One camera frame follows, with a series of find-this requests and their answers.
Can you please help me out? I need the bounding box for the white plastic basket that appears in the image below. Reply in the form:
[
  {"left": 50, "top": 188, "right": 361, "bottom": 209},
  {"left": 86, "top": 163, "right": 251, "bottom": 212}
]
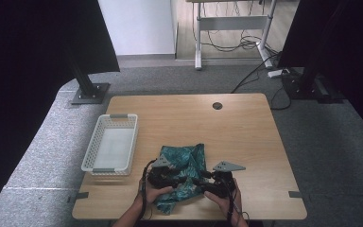
[{"left": 80, "top": 113, "right": 139, "bottom": 176}]

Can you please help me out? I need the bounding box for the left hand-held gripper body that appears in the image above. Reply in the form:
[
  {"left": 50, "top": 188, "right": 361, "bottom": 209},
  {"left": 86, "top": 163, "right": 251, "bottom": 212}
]
[{"left": 146, "top": 153, "right": 178, "bottom": 191}]

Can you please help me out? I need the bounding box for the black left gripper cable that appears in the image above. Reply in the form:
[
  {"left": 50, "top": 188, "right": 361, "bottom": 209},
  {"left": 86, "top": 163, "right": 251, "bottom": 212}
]
[{"left": 139, "top": 158, "right": 158, "bottom": 222}]

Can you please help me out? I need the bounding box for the person's right hand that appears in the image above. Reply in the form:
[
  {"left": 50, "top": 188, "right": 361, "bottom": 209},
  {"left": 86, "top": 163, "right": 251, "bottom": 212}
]
[{"left": 203, "top": 179, "right": 244, "bottom": 223}]

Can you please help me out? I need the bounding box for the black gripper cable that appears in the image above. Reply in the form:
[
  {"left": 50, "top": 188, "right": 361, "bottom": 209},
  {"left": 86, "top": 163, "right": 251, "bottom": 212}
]
[
  {"left": 139, "top": 158, "right": 158, "bottom": 222},
  {"left": 223, "top": 178, "right": 251, "bottom": 225}
]

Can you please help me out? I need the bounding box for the person's left hand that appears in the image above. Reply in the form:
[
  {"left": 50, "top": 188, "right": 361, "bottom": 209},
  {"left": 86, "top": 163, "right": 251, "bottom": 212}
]
[{"left": 137, "top": 177, "right": 175, "bottom": 206}]

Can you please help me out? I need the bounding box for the teal floral shirt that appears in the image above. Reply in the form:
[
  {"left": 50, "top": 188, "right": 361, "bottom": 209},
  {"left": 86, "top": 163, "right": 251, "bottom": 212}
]
[{"left": 152, "top": 143, "right": 209, "bottom": 217}]

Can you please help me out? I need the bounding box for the looped black floor cable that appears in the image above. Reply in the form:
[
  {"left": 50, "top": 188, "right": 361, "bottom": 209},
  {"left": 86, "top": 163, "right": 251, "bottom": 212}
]
[{"left": 269, "top": 84, "right": 293, "bottom": 112}]

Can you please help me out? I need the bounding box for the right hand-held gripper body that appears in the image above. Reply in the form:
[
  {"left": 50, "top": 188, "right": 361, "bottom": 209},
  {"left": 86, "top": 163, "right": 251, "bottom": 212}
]
[{"left": 201, "top": 160, "right": 247, "bottom": 201}]

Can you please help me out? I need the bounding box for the bundle of black cables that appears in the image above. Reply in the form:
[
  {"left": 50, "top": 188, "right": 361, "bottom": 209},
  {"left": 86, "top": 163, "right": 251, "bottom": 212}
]
[{"left": 201, "top": 29, "right": 279, "bottom": 53}]

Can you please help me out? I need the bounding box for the white power strip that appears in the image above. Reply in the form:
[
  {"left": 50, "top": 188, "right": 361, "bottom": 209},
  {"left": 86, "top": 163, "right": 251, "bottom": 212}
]
[{"left": 267, "top": 68, "right": 290, "bottom": 79}]

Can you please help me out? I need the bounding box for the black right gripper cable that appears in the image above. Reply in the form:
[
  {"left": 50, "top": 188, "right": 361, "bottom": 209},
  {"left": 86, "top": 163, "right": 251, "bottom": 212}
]
[{"left": 223, "top": 178, "right": 251, "bottom": 225}]

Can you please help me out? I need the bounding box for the white desk frame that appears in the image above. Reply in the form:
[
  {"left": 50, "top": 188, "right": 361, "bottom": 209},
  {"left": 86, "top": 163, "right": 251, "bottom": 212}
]
[{"left": 186, "top": 0, "right": 280, "bottom": 71}]

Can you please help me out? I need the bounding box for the black metal stand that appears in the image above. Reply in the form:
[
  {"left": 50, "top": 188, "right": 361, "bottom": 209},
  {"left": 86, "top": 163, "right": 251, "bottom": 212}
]
[
  {"left": 60, "top": 46, "right": 112, "bottom": 106},
  {"left": 282, "top": 0, "right": 346, "bottom": 104}
]

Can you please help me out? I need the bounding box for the long black floor cable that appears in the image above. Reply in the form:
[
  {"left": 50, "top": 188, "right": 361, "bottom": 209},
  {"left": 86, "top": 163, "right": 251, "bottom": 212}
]
[{"left": 231, "top": 52, "right": 280, "bottom": 95}]

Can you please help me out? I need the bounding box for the black curtain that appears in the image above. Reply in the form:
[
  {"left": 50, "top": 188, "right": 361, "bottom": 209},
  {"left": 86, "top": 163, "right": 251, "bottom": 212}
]
[
  {"left": 277, "top": 0, "right": 363, "bottom": 145},
  {"left": 0, "top": 0, "right": 121, "bottom": 218}
]

